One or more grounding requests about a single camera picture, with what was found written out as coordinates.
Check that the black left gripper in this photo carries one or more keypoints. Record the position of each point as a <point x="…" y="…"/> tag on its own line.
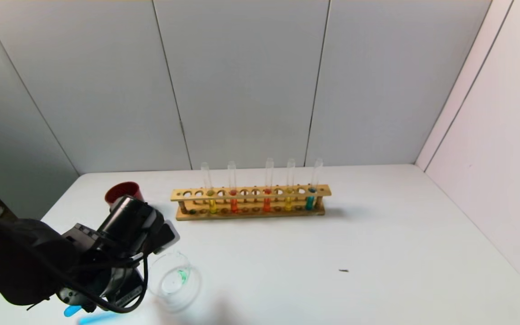
<point x="130" y="290"/>

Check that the blue pigment glass test tube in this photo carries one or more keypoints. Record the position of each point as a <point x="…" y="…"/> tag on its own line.
<point x="309" y="203"/>
<point x="72" y="310"/>

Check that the yellow pigment glass test tube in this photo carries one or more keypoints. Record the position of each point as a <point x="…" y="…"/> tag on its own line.
<point x="213" y="206"/>
<point x="288" y="204"/>

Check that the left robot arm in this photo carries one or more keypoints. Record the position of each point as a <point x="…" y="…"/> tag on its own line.
<point x="16" y="257"/>

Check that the clear glass beaker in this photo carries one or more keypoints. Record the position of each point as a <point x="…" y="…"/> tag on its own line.
<point x="174" y="282"/>

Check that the orange pigment glass test tube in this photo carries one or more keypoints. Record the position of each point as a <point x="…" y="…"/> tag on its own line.
<point x="234" y="205"/>
<point x="266" y="205"/>

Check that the wooden test tube rack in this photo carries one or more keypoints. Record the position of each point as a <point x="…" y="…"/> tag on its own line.
<point x="251" y="192"/>

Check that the dark red plastic cup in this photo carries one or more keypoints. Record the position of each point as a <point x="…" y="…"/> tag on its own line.
<point x="122" y="190"/>

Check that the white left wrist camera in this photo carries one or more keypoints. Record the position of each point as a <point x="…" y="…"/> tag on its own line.
<point x="165" y="235"/>

